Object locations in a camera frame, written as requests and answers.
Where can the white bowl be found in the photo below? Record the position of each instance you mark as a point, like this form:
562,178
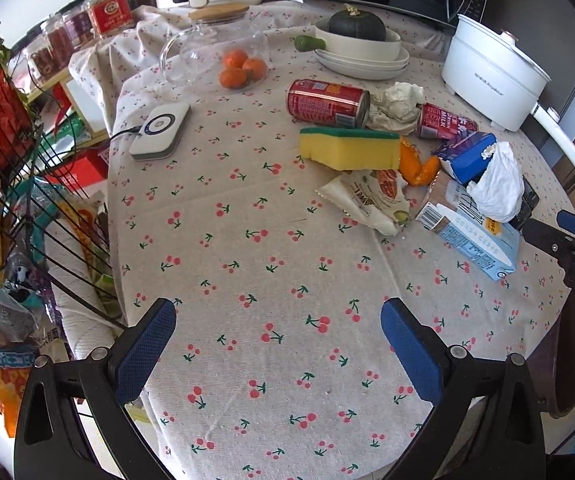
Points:
362,50

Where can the red box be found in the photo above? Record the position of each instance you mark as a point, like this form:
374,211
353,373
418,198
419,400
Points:
82,172

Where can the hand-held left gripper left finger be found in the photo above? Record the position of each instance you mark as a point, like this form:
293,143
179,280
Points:
143,350

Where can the white plate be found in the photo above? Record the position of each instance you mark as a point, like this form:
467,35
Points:
367,75

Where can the white wooden shelf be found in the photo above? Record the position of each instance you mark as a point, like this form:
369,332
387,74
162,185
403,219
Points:
87,105

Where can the red label glass jar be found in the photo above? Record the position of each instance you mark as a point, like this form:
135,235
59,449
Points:
109,12

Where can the green packet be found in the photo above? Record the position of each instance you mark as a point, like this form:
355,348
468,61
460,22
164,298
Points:
72,130

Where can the yellow green sponge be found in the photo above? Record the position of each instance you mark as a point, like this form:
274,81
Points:
347,152

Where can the white snack wrapper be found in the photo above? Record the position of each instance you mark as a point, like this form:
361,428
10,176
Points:
367,200

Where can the light blue carton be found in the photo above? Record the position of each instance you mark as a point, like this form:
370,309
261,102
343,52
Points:
477,250

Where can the white electric pot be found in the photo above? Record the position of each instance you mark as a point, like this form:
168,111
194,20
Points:
487,75

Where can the dark green pumpkin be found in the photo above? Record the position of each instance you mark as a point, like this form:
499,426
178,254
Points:
357,25

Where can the crumpled white tissue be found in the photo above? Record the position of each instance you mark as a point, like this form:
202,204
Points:
395,105

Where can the grey refrigerator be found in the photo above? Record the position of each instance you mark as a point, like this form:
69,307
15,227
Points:
572,70

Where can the orange peel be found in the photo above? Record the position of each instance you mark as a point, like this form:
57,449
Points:
417,172

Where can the small green fruit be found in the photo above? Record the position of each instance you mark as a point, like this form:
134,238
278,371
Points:
307,43

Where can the stack of white bowls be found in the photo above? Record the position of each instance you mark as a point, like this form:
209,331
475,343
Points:
402,60

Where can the tangerine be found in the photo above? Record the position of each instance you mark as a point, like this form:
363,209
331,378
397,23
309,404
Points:
234,58
255,69
232,79

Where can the orange blue snack packet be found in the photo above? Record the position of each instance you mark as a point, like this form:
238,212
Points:
12,375

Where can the cherry print tablecloth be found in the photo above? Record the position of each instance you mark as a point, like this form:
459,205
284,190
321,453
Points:
267,260

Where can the white plastic bag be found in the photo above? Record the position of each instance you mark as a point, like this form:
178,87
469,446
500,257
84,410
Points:
497,185

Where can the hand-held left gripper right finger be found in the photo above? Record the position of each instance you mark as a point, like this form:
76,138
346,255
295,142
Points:
412,355

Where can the glass teapot with wooden lid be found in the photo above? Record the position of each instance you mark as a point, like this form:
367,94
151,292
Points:
192,55

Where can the red drink can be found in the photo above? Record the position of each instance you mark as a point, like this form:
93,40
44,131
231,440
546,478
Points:
440,122
322,102

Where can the dark blue carton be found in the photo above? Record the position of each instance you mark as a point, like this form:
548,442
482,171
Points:
467,155

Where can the glass jar of dried fruit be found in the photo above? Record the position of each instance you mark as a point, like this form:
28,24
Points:
79,27
57,37
38,60

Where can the black packet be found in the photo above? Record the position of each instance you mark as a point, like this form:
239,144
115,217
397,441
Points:
528,205

